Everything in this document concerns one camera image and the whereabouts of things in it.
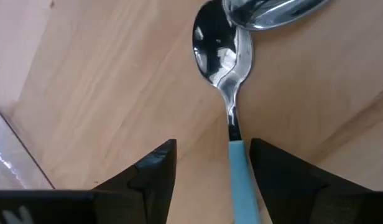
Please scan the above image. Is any blue-handled silver spoon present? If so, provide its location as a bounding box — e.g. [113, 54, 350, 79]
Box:
[192, 0, 263, 224]

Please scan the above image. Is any orange-handled silver spoon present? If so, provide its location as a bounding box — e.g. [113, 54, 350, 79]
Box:
[221, 0, 331, 31]

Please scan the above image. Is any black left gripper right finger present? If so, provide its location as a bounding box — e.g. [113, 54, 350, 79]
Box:
[249, 138, 371, 224]

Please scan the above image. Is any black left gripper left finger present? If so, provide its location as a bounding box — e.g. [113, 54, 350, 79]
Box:
[92, 138, 178, 224]

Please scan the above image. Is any clear plastic bin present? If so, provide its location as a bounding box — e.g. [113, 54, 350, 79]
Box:
[0, 108, 55, 191]

